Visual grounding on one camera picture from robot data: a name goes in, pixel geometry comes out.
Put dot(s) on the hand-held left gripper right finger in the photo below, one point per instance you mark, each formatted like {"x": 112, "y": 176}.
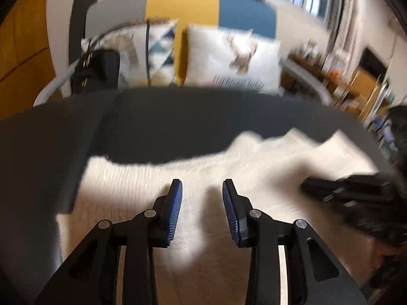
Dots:
{"x": 230, "y": 209}

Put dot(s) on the light wooden chair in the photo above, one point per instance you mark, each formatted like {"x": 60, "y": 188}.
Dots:
{"x": 365, "y": 89}

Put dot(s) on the white deer print cushion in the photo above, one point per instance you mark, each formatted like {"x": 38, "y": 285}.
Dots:
{"x": 206, "y": 54}

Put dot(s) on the black television screen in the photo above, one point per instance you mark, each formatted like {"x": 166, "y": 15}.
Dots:
{"x": 375, "y": 62}

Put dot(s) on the light curtain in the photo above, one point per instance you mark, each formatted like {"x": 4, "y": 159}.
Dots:
{"x": 348, "y": 12}

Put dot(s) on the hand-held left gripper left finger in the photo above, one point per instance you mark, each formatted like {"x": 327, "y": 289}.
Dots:
{"x": 173, "y": 209}

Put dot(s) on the cream knit sweater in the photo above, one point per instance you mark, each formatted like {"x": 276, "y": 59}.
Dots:
{"x": 254, "y": 165}

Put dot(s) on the triangle pattern cushion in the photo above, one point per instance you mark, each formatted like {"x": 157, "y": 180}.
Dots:
{"x": 162, "y": 44}

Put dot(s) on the black upright board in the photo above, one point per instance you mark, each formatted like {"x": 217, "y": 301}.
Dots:
{"x": 79, "y": 22}

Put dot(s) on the wooden side table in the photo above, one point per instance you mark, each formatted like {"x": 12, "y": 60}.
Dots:
{"x": 321, "y": 76}

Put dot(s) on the grey yellow blue sofa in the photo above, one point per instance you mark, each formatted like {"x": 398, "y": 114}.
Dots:
{"x": 244, "y": 12}

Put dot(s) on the wooden panelled wardrobe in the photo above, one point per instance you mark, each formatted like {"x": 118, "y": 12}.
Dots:
{"x": 22, "y": 44}

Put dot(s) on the black handbag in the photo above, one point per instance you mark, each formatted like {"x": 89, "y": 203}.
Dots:
{"x": 95, "y": 73}

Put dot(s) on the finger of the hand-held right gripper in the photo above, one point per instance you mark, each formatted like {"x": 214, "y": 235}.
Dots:
{"x": 321, "y": 188}

